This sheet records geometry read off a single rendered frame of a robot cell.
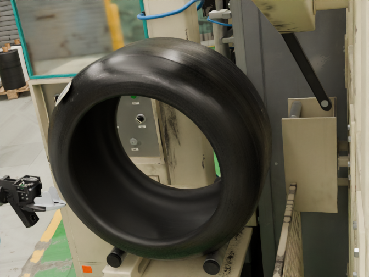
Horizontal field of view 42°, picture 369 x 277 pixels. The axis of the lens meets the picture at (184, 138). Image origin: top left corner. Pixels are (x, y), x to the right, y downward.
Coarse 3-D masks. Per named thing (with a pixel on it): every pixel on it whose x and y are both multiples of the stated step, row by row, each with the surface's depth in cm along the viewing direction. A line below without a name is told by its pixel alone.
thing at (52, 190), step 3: (51, 186) 145; (51, 189) 145; (54, 189) 145; (42, 192) 147; (48, 192) 146; (51, 192) 145; (54, 192) 145; (57, 192) 145; (51, 195) 146; (54, 195) 145; (57, 195) 145; (54, 198) 146; (57, 198) 145; (54, 201) 145; (57, 201) 145; (60, 201) 145; (63, 201) 145
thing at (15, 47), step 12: (12, 48) 746; (0, 60) 708; (12, 60) 712; (24, 60) 770; (0, 72) 718; (12, 72) 715; (24, 72) 766; (0, 84) 774; (12, 84) 720; (24, 84) 735; (12, 96) 723
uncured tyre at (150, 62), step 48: (144, 48) 114; (192, 48) 119; (96, 96) 113; (144, 96) 109; (192, 96) 106; (240, 96) 112; (48, 144) 126; (96, 144) 148; (240, 144) 108; (96, 192) 143; (144, 192) 152; (192, 192) 148; (240, 192) 112; (144, 240) 126; (192, 240) 120
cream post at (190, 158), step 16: (144, 0) 141; (160, 0) 140; (176, 0) 138; (176, 16) 140; (192, 16) 145; (160, 32) 143; (176, 32) 142; (192, 32) 145; (160, 112) 153; (176, 112) 152; (176, 128) 154; (192, 128) 152; (176, 144) 156; (192, 144) 154; (208, 144) 160; (176, 160) 158; (192, 160) 156; (208, 160) 160; (176, 176) 160; (192, 176) 159; (208, 176) 160
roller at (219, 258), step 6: (222, 246) 130; (216, 252) 127; (222, 252) 128; (210, 258) 125; (216, 258) 125; (222, 258) 127; (204, 264) 125; (210, 264) 124; (216, 264) 124; (204, 270) 125; (210, 270) 125; (216, 270) 124
